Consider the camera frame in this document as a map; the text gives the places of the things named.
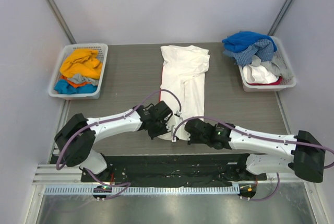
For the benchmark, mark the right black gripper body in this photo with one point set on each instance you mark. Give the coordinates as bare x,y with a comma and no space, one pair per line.
190,132

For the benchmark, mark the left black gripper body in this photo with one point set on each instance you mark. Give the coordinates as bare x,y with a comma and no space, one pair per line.
158,130

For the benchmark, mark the white t-shirt red print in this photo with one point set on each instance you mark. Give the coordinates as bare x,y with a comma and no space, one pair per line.
183,73

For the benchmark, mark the blue t-shirt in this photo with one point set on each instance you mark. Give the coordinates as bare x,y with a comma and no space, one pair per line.
242,40

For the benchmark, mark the blue checkered cloth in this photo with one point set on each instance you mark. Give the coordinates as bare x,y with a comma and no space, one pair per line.
264,49

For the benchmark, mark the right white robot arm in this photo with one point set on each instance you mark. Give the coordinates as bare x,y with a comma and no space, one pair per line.
300,154

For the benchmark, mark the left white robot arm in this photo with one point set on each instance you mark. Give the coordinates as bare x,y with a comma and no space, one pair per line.
76,138

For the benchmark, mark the white shirt in basket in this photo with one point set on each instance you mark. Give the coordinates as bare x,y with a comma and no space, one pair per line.
258,74

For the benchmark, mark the orange shirt left basket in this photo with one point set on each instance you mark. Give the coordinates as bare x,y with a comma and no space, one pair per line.
75,85

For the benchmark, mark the left white plastic basket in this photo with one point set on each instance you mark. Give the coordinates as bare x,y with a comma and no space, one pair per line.
67,50

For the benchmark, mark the white plastic basket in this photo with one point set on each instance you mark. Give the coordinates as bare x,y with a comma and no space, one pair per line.
67,50
284,83

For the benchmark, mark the yellow t-shirt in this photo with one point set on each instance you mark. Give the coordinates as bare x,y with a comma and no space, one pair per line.
83,62

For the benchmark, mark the grey shirt left basket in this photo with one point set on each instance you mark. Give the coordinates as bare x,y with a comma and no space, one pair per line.
80,79

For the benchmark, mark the red shirt in basket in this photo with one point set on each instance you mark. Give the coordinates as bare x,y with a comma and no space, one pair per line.
276,83

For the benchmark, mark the teal t-shirt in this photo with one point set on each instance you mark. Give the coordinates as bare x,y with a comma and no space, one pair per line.
65,88

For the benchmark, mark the grey t-shirt in basket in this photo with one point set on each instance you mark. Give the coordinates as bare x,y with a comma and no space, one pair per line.
276,66

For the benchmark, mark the right white plastic basket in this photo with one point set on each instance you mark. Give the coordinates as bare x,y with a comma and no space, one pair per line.
284,83

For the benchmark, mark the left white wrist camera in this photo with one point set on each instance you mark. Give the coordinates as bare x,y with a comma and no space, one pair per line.
172,130

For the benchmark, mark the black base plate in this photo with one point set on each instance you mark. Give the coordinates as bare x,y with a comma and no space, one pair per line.
202,170

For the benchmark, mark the slotted cable duct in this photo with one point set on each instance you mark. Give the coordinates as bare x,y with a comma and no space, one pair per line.
92,189

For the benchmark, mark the aluminium rail frame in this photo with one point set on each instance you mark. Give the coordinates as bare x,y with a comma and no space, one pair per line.
48,173

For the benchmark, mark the right aluminium corner post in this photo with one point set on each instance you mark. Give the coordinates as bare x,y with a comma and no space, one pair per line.
287,4

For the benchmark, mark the aluminium corner post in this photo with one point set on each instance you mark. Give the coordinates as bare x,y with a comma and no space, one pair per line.
287,4
61,21

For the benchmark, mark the left aluminium corner post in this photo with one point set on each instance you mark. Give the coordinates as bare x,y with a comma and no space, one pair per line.
61,21

